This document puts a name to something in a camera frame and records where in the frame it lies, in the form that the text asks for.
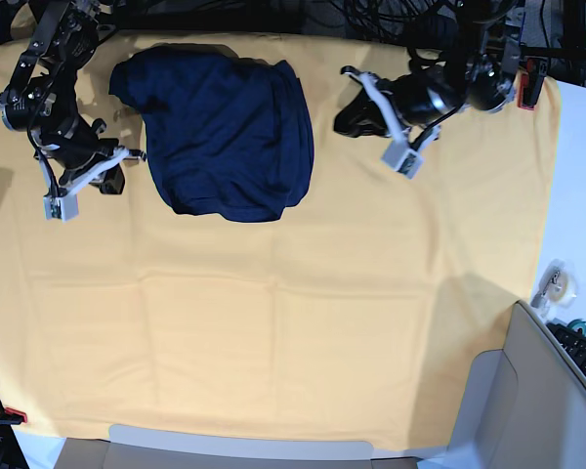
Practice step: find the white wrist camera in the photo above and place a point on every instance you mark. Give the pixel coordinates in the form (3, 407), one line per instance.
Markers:
(63, 208)
(403, 160)

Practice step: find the cardboard box bottom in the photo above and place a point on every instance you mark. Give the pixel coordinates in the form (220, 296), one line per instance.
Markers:
(135, 447)

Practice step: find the yellow table cloth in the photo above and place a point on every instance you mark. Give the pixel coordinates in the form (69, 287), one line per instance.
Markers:
(355, 317)

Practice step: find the clear tape dispenser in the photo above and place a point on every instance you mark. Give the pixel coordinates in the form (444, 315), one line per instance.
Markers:
(556, 288)

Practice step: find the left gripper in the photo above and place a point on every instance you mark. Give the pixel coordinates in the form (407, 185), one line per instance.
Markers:
(420, 99)

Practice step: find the red black clamp top right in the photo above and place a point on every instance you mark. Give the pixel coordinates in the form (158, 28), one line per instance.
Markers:
(532, 79)

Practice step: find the green tape roll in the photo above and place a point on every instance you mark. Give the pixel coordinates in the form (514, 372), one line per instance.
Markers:
(578, 326)

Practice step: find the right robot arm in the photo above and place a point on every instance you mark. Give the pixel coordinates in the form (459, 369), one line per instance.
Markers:
(40, 99)

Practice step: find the cardboard box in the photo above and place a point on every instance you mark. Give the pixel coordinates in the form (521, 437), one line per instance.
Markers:
(135, 447)
(524, 405)

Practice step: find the cardboard box right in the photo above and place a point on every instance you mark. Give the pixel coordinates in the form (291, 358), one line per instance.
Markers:
(524, 405)

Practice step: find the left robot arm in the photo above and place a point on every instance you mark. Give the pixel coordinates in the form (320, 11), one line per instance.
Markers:
(461, 54)

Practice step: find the navy blue long-sleeve shirt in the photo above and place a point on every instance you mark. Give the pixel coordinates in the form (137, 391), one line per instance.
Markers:
(224, 135)

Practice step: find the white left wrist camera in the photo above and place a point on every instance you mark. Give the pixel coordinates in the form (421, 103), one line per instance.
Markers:
(403, 160)

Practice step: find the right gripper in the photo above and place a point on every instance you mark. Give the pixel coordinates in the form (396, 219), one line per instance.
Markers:
(80, 148)

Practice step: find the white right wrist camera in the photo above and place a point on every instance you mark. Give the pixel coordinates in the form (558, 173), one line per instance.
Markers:
(63, 208)

